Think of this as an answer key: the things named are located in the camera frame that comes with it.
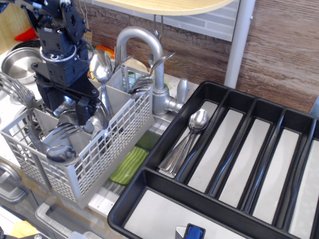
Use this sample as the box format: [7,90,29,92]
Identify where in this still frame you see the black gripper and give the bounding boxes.
[31,46,99,125]

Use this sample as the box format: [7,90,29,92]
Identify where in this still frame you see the small steel spoon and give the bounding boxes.
[53,96,94,133]

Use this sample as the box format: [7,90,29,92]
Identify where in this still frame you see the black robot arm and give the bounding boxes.
[0,0,100,125]

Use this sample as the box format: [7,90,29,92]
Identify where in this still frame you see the large steel spoon bowl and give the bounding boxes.
[90,102,110,140]

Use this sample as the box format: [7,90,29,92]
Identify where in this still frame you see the large upright steel spoon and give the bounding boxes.
[90,49,114,119]

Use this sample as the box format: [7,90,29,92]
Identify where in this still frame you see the steel spoon front corner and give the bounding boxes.
[46,145,77,163]

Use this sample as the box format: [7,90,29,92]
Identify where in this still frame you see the grey plastic cutlery basket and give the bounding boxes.
[1,66,154,208]

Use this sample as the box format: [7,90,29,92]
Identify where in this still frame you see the steel fork behind basket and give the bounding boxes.
[113,45,134,74]

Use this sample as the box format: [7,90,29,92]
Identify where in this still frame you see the black cutlery tray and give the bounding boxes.
[108,81,319,239]

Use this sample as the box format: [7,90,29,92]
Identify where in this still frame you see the steel fork in middle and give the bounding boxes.
[50,122,84,139]

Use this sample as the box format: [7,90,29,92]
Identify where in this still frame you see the steel forks left edge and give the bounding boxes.
[0,71,50,154]

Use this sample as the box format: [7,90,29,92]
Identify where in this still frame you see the stainless steel pot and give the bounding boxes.
[1,40,42,85]

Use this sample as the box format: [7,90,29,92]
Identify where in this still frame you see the orange toy food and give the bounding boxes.
[95,45,115,60]

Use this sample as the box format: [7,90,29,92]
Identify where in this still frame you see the hanging wooden grater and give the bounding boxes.
[83,29,93,44]

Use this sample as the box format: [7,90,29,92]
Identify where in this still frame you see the red toy pepper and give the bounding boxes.
[14,28,38,42]

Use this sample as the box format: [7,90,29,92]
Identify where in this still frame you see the silver toy faucet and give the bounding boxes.
[116,26,188,115]

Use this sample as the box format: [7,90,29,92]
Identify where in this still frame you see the metal hanging hook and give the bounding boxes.
[153,14,163,41]

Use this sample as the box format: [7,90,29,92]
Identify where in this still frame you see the stack of steel spoons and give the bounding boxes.
[158,109,209,176]

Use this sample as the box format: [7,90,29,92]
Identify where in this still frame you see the wooden round shelf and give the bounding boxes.
[93,0,232,16]

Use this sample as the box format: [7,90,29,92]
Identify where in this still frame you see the yellow object bottom left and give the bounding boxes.
[9,221,38,239]

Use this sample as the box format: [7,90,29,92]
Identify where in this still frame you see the blue and silver object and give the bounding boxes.
[175,223,206,239]

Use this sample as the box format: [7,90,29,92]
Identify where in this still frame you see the grey metal post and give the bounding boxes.
[224,0,256,89]

